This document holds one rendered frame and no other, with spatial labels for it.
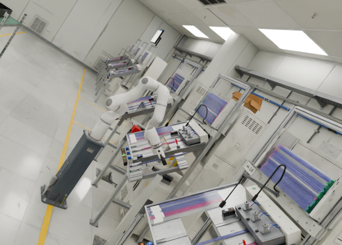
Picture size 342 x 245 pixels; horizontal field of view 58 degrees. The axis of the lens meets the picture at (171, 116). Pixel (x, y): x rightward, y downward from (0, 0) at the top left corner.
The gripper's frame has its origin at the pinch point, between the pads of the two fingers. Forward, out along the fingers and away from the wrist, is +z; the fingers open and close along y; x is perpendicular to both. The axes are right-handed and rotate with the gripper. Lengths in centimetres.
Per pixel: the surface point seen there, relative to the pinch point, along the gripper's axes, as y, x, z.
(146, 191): -3.1, 23.1, 16.4
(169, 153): 33.9, -5.7, 6.9
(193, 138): 42, -33, 5
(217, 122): 35, -59, -2
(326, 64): 172, -256, 27
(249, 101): 74, -105, 2
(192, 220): 43, 0, 88
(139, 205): -3.1, 33.3, 25.4
